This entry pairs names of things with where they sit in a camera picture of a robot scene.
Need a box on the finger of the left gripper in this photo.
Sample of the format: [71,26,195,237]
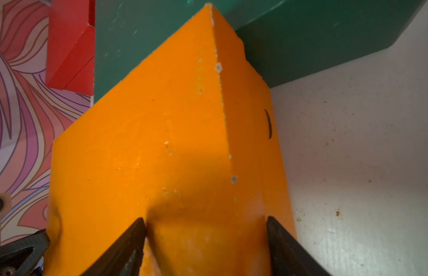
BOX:
[0,230,50,276]

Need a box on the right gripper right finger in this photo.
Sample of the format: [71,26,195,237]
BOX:
[266,216,330,276]

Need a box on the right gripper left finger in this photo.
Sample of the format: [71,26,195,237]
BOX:
[82,217,147,276]

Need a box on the orange shoebox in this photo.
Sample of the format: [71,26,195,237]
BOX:
[44,4,294,276]

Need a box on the red shoebox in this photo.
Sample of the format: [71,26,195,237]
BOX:
[45,0,95,96]

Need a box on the green shoebox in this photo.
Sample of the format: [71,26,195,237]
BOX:
[94,0,423,101]

